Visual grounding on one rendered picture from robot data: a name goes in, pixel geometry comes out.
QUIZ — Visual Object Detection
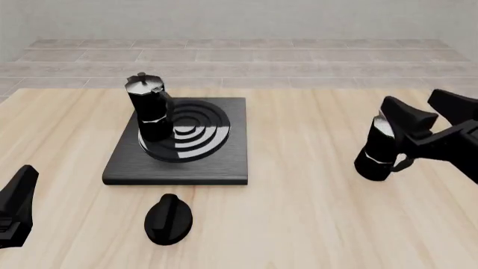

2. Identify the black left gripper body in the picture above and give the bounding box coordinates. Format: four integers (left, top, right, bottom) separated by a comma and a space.
0, 207, 35, 249

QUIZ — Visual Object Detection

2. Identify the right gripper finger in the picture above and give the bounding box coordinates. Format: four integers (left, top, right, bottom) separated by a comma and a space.
427, 88, 478, 130
379, 95, 439, 139

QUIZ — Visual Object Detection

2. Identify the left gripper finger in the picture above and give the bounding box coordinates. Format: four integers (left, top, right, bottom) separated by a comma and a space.
0, 164, 40, 222

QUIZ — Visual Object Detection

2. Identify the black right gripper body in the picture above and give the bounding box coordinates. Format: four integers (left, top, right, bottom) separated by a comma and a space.
398, 122, 466, 166

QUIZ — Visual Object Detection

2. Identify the black moka pot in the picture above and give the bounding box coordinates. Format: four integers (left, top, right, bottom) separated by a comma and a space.
353, 110, 414, 182
125, 72, 176, 143

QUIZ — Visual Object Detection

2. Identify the round black stove knob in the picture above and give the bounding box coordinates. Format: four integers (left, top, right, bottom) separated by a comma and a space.
143, 193, 196, 247

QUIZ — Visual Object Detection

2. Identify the flat black stove plate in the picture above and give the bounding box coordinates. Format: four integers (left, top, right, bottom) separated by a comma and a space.
102, 96, 249, 186

